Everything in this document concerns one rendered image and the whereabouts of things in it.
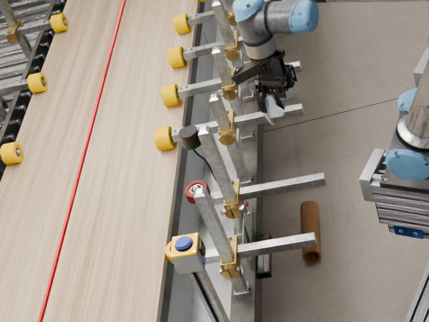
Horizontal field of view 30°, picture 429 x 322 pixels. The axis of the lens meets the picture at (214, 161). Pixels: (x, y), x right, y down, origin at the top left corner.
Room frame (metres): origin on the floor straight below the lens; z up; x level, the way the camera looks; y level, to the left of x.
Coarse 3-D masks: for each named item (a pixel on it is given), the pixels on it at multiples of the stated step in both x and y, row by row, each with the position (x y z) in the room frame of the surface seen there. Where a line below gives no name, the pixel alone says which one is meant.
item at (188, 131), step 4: (184, 128) 1.97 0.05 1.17; (188, 128) 1.96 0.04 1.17; (192, 128) 1.95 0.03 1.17; (196, 128) 1.95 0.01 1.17; (180, 132) 1.96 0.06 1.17; (184, 132) 1.95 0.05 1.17; (188, 132) 1.94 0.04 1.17; (192, 132) 1.93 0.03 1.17; (180, 136) 1.94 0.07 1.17; (184, 136) 1.93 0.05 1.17; (188, 136) 1.92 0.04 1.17; (200, 144) 1.93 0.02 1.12; (196, 152) 1.95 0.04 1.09; (204, 152) 1.92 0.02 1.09; (200, 156) 1.94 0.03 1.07; (204, 160) 1.94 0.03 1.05; (208, 164) 1.94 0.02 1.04; (212, 172) 1.93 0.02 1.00
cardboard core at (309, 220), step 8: (304, 208) 2.58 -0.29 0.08; (312, 208) 2.56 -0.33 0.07; (304, 216) 2.54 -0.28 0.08; (312, 216) 2.52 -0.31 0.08; (304, 224) 2.49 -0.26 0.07; (312, 224) 2.47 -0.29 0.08; (304, 232) 2.45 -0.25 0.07; (312, 232) 2.43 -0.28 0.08; (304, 248) 2.36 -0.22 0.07; (312, 248) 2.34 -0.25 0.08; (304, 256) 2.34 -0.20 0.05; (312, 256) 2.36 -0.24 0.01; (320, 256) 2.32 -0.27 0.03
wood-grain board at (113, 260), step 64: (128, 0) 3.47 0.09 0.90; (192, 0) 3.23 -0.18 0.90; (64, 64) 3.13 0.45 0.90; (128, 64) 2.92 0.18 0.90; (64, 128) 2.64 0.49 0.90; (128, 128) 2.48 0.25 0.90; (0, 192) 2.41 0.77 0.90; (64, 192) 2.26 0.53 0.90; (128, 192) 2.12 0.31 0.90; (0, 256) 2.06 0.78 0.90; (64, 256) 1.94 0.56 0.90; (128, 256) 1.83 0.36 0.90; (0, 320) 1.78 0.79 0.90; (64, 320) 1.68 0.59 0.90; (128, 320) 1.58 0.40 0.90
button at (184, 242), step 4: (184, 236) 1.46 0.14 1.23; (180, 240) 1.45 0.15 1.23; (184, 240) 1.45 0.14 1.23; (188, 240) 1.44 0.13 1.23; (176, 244) 1.45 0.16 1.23; (180, 244) 1.44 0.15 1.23; (184, 244) 1.43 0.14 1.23; (188, 244) 1.43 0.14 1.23; (180, 248) 1.43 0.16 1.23; (184, 248) 1.43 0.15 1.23
